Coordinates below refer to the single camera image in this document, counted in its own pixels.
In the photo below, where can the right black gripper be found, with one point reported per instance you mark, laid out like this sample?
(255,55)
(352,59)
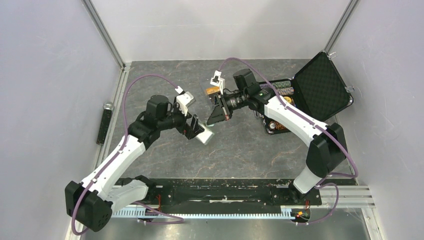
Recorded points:
(218,113)

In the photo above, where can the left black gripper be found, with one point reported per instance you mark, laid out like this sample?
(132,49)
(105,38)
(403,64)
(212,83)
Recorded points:
(190,132)

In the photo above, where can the green leather card holder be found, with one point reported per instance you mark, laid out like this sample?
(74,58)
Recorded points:
(205,135)

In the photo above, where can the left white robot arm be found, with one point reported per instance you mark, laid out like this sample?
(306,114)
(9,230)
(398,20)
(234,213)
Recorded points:
(93,200)

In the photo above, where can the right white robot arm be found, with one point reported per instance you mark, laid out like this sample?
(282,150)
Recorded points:
(326,143)

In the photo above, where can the clear plastic card box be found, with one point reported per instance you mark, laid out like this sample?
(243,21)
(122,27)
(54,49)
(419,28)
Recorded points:
(210,100)

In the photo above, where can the orange credit card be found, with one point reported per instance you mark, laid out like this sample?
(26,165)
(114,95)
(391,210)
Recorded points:
(212,90)

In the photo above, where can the black tool silver knob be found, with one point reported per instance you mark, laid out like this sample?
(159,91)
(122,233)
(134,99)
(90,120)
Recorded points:
(108,108)

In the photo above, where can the black poker chip case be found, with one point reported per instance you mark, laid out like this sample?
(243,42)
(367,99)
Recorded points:
(317,89)

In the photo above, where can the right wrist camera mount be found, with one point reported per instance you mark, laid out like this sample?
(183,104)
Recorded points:
(218,81)

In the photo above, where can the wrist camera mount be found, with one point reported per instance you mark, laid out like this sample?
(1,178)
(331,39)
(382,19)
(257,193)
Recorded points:
(218,81)
(184,100)

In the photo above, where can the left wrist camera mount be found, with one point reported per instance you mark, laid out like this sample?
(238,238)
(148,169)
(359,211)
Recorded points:
(184,100)

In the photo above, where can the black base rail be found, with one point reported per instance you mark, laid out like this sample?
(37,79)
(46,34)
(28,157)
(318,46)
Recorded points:
(273,191)

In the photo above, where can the white slotted cable duct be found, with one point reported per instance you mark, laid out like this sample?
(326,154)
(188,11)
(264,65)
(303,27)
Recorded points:
(141,213)

